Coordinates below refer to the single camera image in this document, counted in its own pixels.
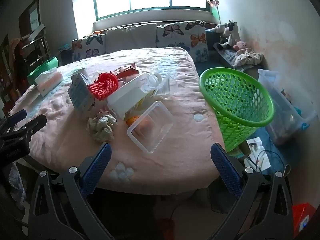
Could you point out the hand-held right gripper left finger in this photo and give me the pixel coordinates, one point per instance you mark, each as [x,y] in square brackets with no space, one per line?
[100,162]

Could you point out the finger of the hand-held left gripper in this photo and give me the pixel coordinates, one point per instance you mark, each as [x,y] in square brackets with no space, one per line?
[16,116]
[30,126]

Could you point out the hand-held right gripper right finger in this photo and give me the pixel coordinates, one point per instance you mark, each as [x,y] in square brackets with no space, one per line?
[225,167]

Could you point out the beige paper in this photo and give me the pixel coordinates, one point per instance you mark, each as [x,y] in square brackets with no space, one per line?
[101,127]

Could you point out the green plastic mesh basket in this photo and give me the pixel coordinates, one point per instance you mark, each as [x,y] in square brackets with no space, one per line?
[260,121]

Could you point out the blue white carton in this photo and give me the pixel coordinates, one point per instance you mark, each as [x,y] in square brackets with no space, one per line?
[80,92]

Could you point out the grey cloth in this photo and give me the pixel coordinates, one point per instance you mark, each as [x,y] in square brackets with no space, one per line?
[16,185]

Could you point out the white paper sheet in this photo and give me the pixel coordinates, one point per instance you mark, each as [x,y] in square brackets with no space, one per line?
[258,145]

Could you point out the pink tissue pack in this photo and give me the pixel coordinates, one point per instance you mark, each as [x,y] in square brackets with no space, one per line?
[48,82]

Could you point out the pink quilted blanket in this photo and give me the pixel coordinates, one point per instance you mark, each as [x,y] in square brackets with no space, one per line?
[175,160]

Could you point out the orange fruit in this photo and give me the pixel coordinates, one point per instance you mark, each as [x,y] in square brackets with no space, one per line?
[131,121]

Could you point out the green plastic basin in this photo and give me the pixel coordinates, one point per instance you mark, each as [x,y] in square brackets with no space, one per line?
[42,67]

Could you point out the clear plastic food container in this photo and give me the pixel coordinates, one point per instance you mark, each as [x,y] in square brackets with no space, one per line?
[150,130]

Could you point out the red spiky plastic brush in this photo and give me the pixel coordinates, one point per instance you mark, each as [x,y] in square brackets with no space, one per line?
[103,87]

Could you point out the clear plastic storage bin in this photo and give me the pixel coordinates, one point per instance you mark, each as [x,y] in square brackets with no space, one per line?
[287,110]

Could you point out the red plastic object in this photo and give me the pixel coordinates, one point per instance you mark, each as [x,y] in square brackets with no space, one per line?
[301,217]

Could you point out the red snack packet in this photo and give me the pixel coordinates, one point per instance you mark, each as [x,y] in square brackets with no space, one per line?
[126,72]

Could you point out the clear plastic bottle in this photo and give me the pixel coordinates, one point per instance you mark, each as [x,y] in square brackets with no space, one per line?
[152,81]

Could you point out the clear plastic cup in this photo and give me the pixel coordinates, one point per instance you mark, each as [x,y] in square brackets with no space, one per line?
[165,88]

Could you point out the small butterfly print pillow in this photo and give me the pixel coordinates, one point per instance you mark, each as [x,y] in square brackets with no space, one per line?
[90,46]

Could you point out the crumpled beige cloth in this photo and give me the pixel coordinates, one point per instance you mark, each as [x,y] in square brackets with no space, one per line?
[247,57]

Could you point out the patterned grey mat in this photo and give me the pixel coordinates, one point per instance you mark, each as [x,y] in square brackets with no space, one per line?
[226,55]

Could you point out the pink plush toy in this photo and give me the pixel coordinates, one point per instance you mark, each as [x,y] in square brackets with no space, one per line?
[240,45]

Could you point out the white pillow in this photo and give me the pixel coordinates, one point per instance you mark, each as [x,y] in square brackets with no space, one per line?
[130,38]

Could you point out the cow plush toy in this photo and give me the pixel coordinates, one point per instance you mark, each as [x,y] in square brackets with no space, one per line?
[231,33]

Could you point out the large butterfly print pillow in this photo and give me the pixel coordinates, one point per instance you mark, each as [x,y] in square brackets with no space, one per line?
[182,37]

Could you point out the grey white plush toy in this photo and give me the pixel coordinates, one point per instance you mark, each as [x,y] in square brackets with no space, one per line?
[220,28]

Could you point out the green pinwheel toy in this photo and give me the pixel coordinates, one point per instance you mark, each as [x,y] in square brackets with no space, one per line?
[212,2]

